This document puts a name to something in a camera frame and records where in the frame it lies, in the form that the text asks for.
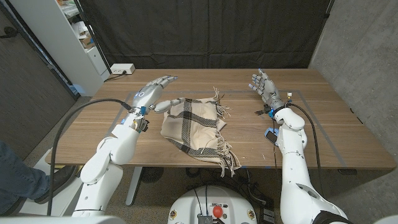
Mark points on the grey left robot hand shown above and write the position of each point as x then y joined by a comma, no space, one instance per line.
147,93

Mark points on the black backdrop stand pole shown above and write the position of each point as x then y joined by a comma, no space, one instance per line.
93,34

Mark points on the white power outlet box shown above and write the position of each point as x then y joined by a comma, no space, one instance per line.
121,68

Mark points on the small black flat piece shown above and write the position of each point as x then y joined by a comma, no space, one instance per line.
260,112

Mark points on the white table leg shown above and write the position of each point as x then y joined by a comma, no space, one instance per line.
133,186

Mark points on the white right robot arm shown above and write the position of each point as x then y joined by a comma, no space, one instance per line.
292,168

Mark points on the red emergency stop button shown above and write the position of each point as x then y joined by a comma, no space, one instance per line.
217,211

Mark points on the round black floor grille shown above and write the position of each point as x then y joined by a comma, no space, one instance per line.
151,174

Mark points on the cardboard box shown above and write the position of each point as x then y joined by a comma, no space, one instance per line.
87,42

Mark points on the black floor power strip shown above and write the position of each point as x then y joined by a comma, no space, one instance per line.
267,214

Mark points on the cream plaid fringed scarf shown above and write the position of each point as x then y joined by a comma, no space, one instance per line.
196,124

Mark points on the small blue camera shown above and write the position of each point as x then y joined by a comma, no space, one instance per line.
270,135

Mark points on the white shelf cabinet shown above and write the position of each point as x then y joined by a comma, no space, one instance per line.
56,40

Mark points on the white floor board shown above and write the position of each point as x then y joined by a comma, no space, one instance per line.
65,202

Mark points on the white robot torso base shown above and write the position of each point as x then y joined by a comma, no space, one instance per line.
192,205

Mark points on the person's leg in jeans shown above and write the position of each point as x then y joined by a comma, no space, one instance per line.
18,177

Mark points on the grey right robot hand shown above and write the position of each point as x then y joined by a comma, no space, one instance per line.
267,90

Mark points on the person's dark shoe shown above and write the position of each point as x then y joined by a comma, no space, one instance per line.
59,183

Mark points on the black backdrop curtain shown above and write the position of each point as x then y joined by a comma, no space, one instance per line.
202,31

